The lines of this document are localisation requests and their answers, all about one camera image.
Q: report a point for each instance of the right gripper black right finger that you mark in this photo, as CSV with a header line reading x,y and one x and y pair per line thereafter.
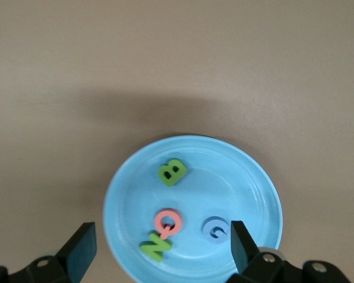
x,y
245,256

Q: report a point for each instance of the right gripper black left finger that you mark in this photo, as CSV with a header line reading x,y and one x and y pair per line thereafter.
x,y
76,253

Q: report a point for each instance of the blue foam letter G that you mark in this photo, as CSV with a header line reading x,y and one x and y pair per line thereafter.
x,y
206,230

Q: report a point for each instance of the green foam letter N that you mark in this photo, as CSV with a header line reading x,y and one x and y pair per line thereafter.
x,y
156,249

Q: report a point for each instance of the pink foam letter Q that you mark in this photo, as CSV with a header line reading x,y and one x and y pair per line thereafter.
x,y
158,221

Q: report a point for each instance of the green foam letter B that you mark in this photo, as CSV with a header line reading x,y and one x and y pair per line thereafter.
x,y
162,170

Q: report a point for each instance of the blue plate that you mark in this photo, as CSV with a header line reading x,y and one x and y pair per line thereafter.
x,y
200,191

